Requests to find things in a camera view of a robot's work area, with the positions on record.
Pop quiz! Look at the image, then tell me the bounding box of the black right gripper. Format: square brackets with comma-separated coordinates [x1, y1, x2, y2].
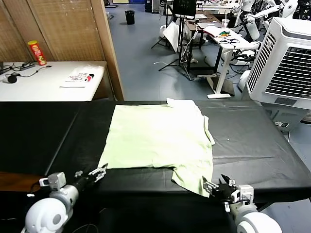
[202, 173, 238, 204]

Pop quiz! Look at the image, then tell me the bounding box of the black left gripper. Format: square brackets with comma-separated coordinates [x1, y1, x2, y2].
[72, 163, 108, 194]

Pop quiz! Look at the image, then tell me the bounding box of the light green t-shirt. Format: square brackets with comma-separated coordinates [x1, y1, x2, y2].
[97, 98, 216, 198]

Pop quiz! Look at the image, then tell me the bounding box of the white robot base shell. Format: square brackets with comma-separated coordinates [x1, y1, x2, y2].
[238, 70, 251, 92]

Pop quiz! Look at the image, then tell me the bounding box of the black table cover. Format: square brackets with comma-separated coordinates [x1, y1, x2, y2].
[0, 100, 311, 209]

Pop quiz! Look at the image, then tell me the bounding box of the brown wooden table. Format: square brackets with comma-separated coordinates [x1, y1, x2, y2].
[0, 171, 46, 193]

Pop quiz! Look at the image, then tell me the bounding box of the folded white printed shirt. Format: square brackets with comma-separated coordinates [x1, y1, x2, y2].
[59, 65, 105, 88]

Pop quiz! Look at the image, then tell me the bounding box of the white side table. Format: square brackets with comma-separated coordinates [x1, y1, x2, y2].
[0, 60, 109, 102]

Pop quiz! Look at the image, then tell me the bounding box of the white standing desk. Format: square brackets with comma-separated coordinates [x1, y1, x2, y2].
[206, 29, 254, 100]

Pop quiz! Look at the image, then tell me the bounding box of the white air cooler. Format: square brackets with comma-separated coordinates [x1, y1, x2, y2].
[244, 17, 311, 132]

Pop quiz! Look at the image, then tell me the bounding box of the black power strip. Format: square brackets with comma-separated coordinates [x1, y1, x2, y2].
[19, 61, 36, 71]

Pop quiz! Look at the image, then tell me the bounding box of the red chips can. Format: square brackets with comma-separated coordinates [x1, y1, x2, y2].
[27, 40, 47, 67]

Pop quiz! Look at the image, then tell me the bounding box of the wooden folding screen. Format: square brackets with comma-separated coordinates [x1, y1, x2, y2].
[0, 0, 125, 101]

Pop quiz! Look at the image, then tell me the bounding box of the black tripod stand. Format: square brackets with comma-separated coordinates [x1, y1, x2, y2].
[151, 14, 193, 75]

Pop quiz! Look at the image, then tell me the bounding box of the dark brown desk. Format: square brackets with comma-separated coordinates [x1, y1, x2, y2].
[186, 12, 225, 73]

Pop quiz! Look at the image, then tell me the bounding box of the pale cloth on desk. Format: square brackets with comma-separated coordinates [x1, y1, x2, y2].
[203, 25, 223, 37]

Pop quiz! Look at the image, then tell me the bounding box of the white leaning board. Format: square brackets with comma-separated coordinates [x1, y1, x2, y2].
[162, 21, 182, 53]

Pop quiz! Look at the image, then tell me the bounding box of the white humanoid robot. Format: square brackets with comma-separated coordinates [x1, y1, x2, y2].
[232, 0, 300, 42]

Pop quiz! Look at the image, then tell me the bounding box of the black trash bin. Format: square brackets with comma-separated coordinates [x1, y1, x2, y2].
[124, 10, 136, 25]

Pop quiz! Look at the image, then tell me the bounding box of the silver laptop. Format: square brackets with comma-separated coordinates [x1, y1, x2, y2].
[198, 21, 223, 29]

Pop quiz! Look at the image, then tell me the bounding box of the black monitor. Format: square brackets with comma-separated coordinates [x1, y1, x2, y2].
[173, 0, 197, 19]

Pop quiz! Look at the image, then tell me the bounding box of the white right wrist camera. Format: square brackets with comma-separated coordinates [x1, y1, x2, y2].
[233, 184, 255, 204]

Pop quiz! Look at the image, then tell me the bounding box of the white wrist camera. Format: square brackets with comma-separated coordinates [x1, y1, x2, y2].
[233, 184, 255, 204]
[38, 171, 67, 193]

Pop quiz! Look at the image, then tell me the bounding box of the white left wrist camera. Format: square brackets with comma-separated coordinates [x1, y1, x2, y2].
[38, 171, 67, 193]

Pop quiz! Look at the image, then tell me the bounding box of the black cable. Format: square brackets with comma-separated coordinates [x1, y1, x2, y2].
[12, 64, 52, 78]

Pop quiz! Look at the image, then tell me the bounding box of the white robot with black cables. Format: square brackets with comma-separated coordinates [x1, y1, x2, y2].
[229, 41, 262, 66]

